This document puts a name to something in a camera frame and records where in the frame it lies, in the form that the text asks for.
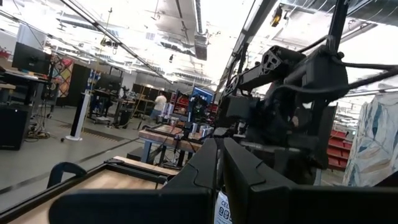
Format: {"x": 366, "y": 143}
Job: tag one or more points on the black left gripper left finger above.
{"x": 140, "y": 208}

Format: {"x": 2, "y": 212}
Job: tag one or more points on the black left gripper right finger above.
{"x": 280, "y": 205}

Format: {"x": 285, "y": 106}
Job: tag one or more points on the Celsius Arctic Vibe can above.
{"x": 222, "y": 208}

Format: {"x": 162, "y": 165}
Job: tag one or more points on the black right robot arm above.
{"x": 323, "y": 74}

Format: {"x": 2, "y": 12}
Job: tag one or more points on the white distant beverage can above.
{"x": 170, "y": 109}
{"x": 164, "y": 109}

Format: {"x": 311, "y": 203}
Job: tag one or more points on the blue-lit monitor screen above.
{"x": 202, "y": 95}

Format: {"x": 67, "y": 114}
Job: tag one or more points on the small distant silver can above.
{"x": 205, "y": 130}
{"x": 194, "y": 128}

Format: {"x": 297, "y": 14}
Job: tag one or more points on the black rig overhead beam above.
{"x": 241, "y": 56}

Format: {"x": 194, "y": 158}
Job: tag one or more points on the wooden workbench blue legs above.
{"x": 168, "y": 140}

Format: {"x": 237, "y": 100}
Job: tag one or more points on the person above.
{"x": 159, "y": 105}

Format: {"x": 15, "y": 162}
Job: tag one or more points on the red shelving rack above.
{"x": 337, "y": 149}

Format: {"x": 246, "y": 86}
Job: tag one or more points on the white floor stand pillar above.
{"x": 79, "y": 116}

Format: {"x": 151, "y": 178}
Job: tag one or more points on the white blue patterned cloth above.
{"x": 373, "y": 140}

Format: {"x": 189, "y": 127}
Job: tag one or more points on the black computer monitor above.
{"x": 108, "y": 82}
{"x": 31, "y": 57}

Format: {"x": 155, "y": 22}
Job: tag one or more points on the long ceiling light strip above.
{"x": 109, "y": 36}

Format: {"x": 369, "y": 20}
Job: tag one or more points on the black computer tower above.
{"x": 12, "y": 127}

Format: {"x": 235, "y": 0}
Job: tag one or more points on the colourful painted panel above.
{"x": 62, "y": 74}

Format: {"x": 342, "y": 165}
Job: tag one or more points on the dark office desk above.
{"x": 21, "y": 79}

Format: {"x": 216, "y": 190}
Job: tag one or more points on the black metal table frame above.
{"x": 140, "y": 175}

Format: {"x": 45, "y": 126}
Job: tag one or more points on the silver ventilation duct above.
{"x": 201, "y": 34}

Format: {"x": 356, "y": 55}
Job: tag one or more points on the black rig upright post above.
{"x": 337, "y": 18}

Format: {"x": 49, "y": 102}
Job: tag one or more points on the black ceiling camera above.
{"x": 108, "y": 42}

